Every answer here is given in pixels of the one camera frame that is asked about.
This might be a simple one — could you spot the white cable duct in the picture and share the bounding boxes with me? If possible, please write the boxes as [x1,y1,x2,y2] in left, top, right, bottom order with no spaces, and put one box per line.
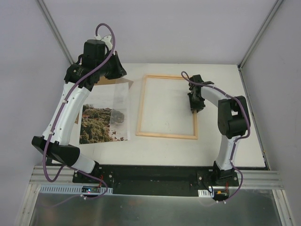
[40,185,113,195]
[198,190,214,198]

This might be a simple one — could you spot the right aluminium corner post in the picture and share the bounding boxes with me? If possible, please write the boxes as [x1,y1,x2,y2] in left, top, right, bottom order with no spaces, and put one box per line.
[238,0,284,71]

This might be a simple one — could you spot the aluminium front rail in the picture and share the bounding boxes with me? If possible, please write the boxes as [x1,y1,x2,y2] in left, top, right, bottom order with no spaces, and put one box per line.
[30,166,74,185]

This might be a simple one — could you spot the aluminium corner post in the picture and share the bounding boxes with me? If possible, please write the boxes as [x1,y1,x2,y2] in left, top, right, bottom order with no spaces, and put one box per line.
[238,0,284,71]
[35,0,74,65]

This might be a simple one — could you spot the clear acrylic sheet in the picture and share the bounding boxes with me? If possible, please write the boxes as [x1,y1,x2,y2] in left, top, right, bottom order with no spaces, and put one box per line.
[110,79,130,141]

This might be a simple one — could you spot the light wooden picture frame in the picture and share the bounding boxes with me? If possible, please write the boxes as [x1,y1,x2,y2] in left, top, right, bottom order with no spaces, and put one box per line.
[135,74,198,140]

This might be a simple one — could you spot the landscape photo print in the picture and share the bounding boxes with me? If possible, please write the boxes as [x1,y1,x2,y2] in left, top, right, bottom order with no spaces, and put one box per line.
[79,81,131,145]

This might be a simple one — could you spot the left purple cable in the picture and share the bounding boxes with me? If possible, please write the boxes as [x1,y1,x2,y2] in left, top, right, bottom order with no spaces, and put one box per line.
[41,23,116,208]

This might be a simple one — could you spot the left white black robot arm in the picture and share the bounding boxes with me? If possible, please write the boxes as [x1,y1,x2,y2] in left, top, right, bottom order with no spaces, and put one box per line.
[32,38,126,183]

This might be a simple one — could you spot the left aluminium corner post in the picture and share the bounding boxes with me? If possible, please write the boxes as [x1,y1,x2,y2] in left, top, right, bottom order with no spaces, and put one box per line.
[35,0,74,65]

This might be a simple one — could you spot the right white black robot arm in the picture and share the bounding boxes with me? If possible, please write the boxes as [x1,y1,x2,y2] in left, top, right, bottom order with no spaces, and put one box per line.
[186,74,251,186]

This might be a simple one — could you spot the right white cable duct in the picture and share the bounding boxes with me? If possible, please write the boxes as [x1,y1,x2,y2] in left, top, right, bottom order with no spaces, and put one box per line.
[198,190,214,198]

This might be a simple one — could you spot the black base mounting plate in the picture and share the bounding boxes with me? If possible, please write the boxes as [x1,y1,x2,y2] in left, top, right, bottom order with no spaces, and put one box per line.
[72,164,245,196]

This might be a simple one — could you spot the left white cable duct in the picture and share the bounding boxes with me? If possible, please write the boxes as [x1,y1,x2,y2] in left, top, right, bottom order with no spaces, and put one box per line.
[40,185,113,195]

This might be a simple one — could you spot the brown backing board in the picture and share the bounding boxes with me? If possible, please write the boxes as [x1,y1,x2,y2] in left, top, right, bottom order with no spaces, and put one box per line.
[84,78,133,109]

